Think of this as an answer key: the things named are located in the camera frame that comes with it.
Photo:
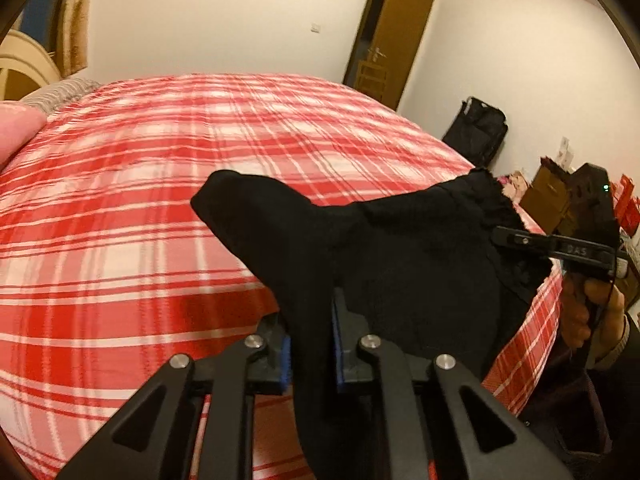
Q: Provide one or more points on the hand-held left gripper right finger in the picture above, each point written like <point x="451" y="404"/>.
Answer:
<point x="340" y="345"/>

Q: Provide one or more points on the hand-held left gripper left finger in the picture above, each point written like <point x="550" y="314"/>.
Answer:
<point x="285" y="360"/>

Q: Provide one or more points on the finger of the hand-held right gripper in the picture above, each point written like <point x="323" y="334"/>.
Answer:
<point x="520" y="240"/>

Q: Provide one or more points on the black pants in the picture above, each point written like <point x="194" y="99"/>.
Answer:
<point x="400" y="260"/>

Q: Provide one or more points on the person's right forearm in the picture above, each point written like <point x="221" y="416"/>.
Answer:
<point x="622" y="345"/>

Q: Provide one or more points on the person's right hand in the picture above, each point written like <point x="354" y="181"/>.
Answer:
<point x="612" y="320"/>

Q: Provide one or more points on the red gift bags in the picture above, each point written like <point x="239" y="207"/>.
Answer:
<point x="627" y="205"/>

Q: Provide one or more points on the brown cardboard box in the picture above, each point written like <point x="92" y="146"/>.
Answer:
<point x="547" y="195"/>

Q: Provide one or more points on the pink patterned bag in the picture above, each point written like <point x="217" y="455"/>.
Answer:
<point x="515" y="187"/>

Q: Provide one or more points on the black suitcase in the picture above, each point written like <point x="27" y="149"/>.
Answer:
<point x="475" y="132"/>

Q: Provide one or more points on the red plaid bed sheet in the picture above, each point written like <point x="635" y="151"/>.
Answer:
<point x="150" y="185"/>

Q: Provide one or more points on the brown wooden door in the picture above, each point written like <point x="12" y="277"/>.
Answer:
<point x="395" y="35"/>

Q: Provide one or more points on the striped pillow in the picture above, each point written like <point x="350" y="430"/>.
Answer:
<point x="60" y="92"/>

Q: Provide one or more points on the pink pillow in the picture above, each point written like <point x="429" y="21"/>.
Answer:
<point x="17" y="130"/>

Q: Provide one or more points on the cream bed headboard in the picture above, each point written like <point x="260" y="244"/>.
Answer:
<point x="25" y="67"/>

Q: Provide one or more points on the beige patterned curtain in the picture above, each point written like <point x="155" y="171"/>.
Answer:
<point x="77" y="20"/>

